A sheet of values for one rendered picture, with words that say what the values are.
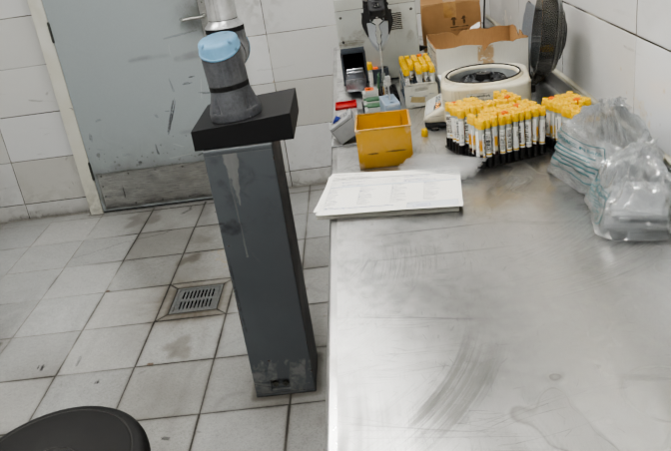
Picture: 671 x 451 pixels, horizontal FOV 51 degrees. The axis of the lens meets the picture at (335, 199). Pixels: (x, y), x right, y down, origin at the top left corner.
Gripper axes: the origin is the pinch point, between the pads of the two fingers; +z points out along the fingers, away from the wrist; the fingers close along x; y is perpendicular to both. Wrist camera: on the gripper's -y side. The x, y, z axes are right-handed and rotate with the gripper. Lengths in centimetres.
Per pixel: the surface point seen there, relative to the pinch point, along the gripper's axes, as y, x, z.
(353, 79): 15.2, 8.8, 12.1
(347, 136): -32.5, 12.4, 15.5
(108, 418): -105, 62, 41
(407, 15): 31.8, -11.9, -3.1
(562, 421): -143, -10, 18
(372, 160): -52, 7, 16
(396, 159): -52, 1, 16
